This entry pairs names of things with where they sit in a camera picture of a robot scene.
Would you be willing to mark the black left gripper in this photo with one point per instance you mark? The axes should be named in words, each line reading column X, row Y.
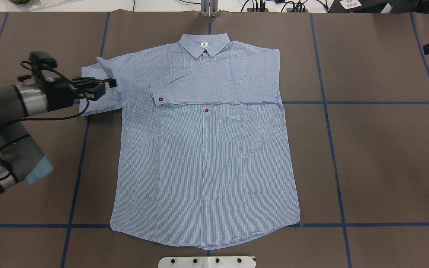
column 59, row 95

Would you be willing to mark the light blue striped shirt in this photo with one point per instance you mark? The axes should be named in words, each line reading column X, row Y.
column 204, row 155

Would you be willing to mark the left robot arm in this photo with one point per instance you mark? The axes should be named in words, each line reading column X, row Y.
column 21, row 159

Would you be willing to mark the clear MINI plastic bag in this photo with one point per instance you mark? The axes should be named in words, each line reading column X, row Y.
column 41, row 4

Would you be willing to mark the green folded cloth pouch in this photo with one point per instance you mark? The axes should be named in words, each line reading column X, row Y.
column 19, row 2

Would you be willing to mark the black desktop device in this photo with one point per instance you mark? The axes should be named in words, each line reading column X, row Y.
column 379, row 6

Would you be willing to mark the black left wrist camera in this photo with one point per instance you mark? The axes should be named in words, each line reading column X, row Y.
column 37, row 62

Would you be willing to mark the aluminium frame post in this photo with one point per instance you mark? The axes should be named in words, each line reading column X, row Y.
column 209, row 8

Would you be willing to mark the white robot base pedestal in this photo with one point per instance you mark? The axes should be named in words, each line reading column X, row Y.
column 208, row 262

